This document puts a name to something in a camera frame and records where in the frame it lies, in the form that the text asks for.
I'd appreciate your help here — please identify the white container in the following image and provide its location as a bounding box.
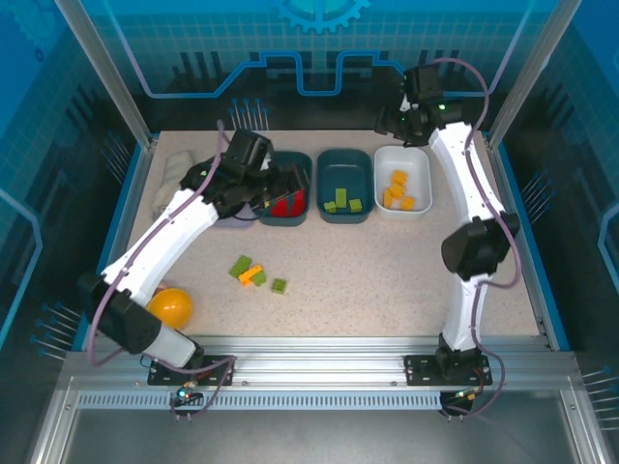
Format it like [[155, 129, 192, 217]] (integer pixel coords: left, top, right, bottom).
[[373, 144, 432, 218]]

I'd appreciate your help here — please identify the beige folded cloth napkin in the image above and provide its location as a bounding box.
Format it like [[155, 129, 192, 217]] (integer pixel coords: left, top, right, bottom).
[[153, 151, 194, 218]]

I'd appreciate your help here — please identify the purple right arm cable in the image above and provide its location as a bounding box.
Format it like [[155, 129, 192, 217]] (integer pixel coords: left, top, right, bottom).
[[425, 56, 524, 422]]

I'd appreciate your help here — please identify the aluminium frame post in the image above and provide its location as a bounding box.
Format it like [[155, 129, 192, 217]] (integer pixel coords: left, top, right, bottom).
[[52, 0, 159, 151], [486, 0, 579, 151]]

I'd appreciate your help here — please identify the lavender plastic tray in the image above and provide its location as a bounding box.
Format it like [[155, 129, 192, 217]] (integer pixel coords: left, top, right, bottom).
[[212, 202, 260, 229]]

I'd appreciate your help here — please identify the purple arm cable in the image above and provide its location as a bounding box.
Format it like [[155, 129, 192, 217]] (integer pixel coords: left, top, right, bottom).
[[86, 118, 238, 422], [425, 56, 524, 422]]

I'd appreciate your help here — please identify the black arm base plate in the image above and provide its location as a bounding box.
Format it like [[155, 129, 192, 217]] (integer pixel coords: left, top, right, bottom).
[[147, 354, 237, 387], [403, 354, 495, 387]]

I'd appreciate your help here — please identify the teal container with red legos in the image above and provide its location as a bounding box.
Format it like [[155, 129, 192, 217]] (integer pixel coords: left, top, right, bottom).
[[258, 150, 314, 227]]

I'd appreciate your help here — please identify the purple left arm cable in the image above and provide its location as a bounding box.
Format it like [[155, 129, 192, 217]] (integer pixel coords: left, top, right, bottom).
[[86, 118, 238, 422]]

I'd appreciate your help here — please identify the teal container with green legos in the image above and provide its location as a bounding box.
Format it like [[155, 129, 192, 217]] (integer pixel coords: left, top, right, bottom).
[[316, 147, 373, 225]]

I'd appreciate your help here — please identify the slotted grey cable duct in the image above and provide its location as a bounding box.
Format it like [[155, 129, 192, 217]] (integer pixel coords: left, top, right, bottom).
[[75, 391, 444, 412]]

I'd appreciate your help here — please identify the aluminium frame rail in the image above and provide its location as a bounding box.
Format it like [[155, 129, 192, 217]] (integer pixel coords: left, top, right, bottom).
[[65, 336, 579, 388]]

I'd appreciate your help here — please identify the yellow ball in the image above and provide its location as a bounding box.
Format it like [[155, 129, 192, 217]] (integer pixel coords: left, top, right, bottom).
[[146, 287, 194, 331]]

